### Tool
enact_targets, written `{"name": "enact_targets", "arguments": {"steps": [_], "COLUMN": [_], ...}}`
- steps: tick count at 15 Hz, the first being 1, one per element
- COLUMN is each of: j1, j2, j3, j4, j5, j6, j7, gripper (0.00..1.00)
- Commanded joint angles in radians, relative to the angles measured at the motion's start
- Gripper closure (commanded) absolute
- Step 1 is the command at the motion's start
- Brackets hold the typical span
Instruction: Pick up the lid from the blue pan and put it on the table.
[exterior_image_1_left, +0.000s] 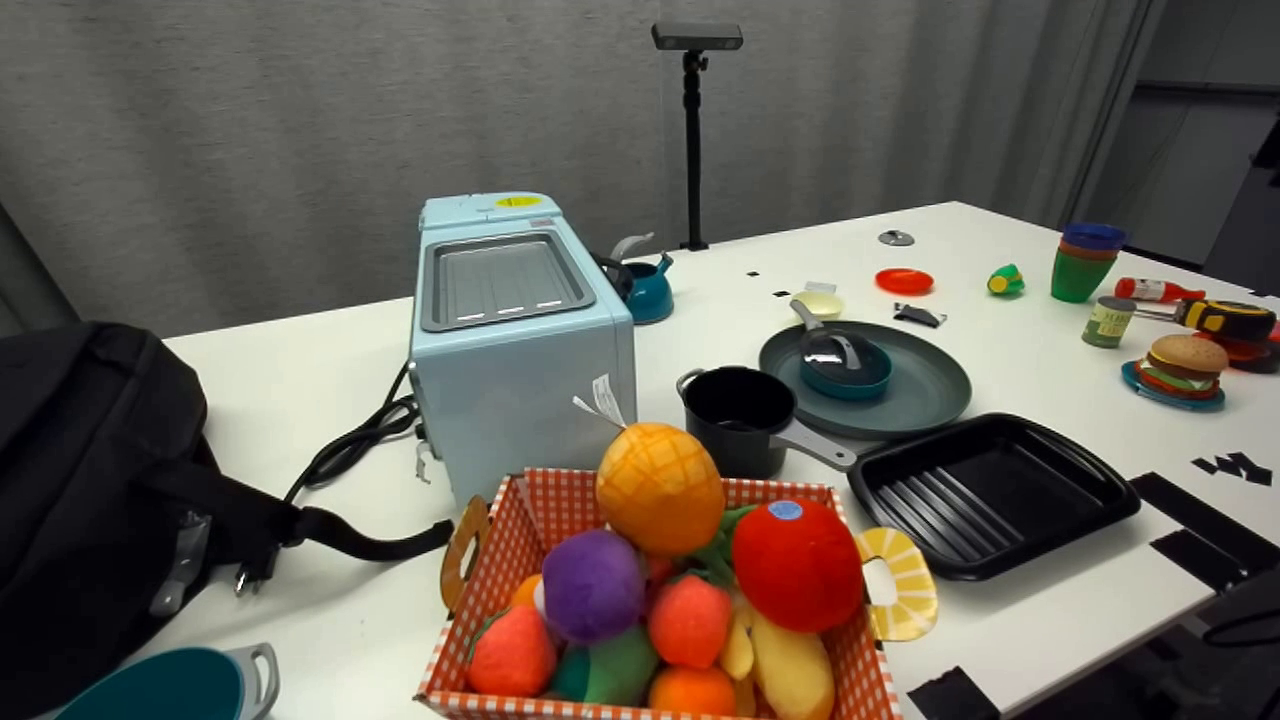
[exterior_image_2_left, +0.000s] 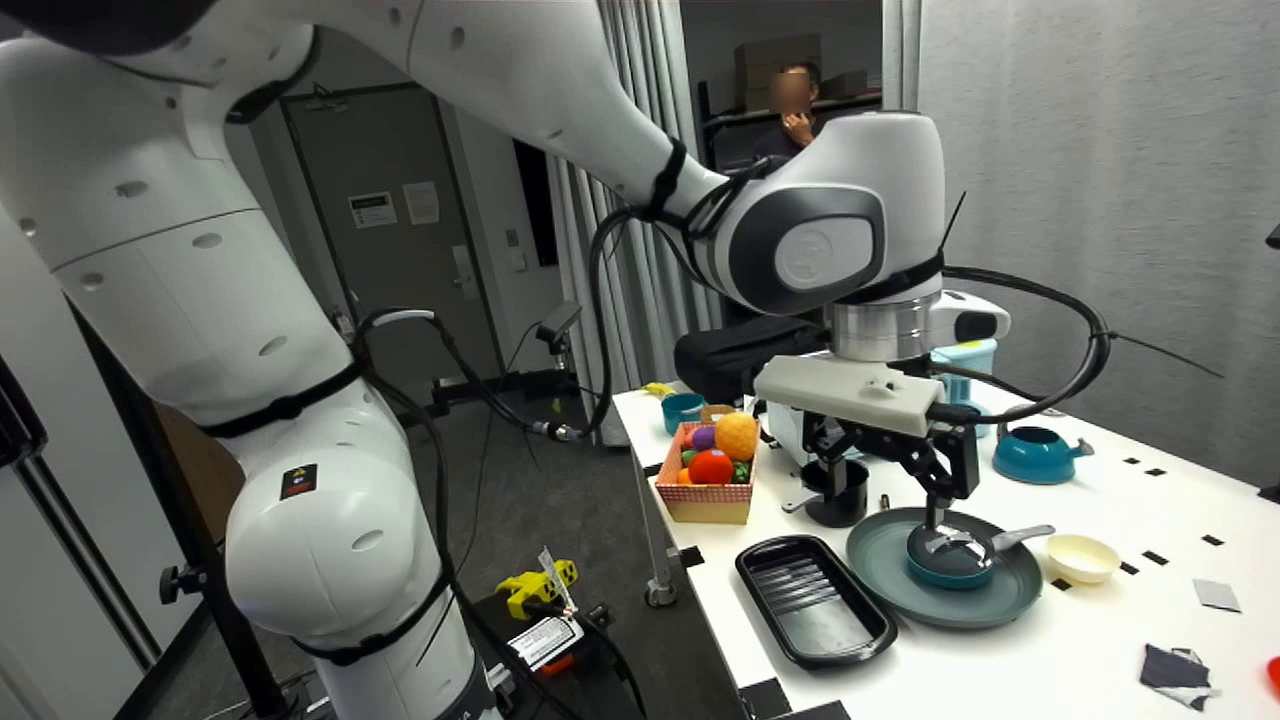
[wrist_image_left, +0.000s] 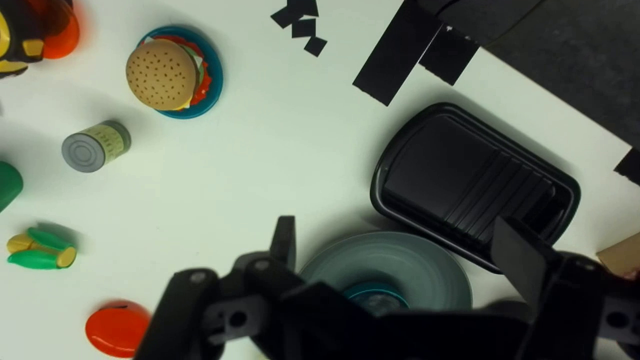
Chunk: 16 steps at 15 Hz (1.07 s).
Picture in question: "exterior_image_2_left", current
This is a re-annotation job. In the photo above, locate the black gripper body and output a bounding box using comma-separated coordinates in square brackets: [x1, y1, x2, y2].
[795, 412, 986, 489]

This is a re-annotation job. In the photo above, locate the dark grey cloth piece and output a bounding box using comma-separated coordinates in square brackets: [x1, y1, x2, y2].
[1134, 641, 1218, 712]

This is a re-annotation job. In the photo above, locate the medium black tape square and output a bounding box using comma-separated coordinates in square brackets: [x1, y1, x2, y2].
[737, 675, 795, 720]

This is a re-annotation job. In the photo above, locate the grey square patch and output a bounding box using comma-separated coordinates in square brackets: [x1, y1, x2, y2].
[1192, 576, 1245, 620]

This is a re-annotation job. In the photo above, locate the black tripod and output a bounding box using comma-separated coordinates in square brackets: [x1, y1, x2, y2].
[64, 305, 290, 720]

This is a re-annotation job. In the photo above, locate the small teal cup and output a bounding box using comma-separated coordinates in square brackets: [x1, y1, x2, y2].
[660, 387, 713, 441]

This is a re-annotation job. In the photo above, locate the red toy tomato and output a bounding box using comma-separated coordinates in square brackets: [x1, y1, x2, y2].
[684, 444, 738, 489]

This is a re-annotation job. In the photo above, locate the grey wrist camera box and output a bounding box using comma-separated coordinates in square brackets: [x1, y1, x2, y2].
[751, 354, 950, 441]

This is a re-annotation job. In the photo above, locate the brown wooden board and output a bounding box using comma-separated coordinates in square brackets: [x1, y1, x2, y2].
[149, 398, 250, 552]

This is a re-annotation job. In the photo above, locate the white cabinet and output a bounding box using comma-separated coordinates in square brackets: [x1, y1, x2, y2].
[0, 197, 183, 720]

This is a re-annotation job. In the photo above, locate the grey metal pole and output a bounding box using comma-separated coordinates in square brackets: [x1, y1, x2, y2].
[629, 444, 684, 613]

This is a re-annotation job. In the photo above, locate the black rectangular tray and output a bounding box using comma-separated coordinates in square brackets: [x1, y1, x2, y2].
[730, 531, 898, 671]

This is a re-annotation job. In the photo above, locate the black cup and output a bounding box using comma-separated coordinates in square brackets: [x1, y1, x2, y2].
[801, 458, 876, 531]

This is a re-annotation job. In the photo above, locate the white tablet device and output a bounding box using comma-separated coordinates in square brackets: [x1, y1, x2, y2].
[505, 613, 589, 682]

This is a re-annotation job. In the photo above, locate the person in dark shirt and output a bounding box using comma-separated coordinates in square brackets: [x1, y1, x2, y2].
[762, 55, 840, 174]

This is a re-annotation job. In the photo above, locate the blue kettle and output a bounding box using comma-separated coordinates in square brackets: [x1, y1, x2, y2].
[990, 404, 1098, 489]

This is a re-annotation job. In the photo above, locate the dark green round plate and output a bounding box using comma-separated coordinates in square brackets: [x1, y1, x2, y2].
[845, 505, 1049, 637]

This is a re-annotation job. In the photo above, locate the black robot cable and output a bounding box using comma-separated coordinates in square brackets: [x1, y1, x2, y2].
[347, 193, 1117, 454]

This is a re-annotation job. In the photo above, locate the small cream bowl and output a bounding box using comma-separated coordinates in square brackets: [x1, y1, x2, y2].
[1035, 531, 1125, 592]

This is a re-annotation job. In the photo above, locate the light blue container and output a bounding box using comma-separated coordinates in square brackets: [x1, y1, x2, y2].
[930, 336, 1002, 407]

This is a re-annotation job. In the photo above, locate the glass lid with metal handle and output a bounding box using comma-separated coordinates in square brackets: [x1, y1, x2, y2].
[907, 520, 1001, 572]

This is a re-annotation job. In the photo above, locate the narrow white curtain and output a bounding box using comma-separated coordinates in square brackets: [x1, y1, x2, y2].
[543, 0, 713, 407]

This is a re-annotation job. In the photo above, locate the black camera on stand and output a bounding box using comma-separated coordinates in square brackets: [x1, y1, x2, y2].
[530, 299, 589, 360]

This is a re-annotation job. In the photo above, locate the wide grey curtain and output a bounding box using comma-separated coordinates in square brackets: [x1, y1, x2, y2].
[916, 0, 1280, 489]

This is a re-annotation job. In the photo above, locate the white paper door sign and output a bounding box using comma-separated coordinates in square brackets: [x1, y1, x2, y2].
[398, 182, 443, 227]
[347, 193, 398, 232]

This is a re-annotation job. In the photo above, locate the grey door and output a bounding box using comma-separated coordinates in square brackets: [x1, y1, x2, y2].
[277, 84, 505, 404]

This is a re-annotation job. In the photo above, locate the black bag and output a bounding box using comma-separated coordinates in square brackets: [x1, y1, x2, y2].
[673, 311, 833, 407]

